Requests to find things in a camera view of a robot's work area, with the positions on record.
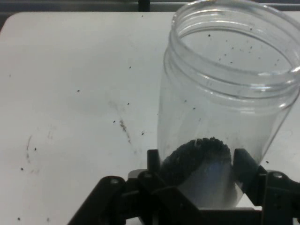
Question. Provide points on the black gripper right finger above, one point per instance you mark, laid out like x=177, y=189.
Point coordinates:
x=279, y=199

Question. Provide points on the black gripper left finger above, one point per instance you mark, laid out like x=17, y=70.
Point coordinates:
x=145, y=201

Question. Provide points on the tall clear plastic jar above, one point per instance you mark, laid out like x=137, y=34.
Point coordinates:
x=222, y=105

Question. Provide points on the black clamp stand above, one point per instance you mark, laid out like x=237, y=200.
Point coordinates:
x=144, y=5

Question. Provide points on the short aluminium frame rail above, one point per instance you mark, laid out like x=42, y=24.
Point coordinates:
x=70, y=5

